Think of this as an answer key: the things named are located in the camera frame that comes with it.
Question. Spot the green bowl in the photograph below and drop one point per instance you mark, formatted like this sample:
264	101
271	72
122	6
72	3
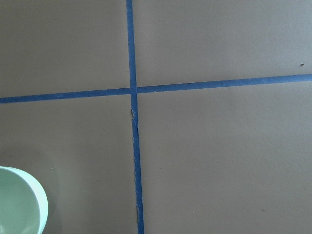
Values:
23	203

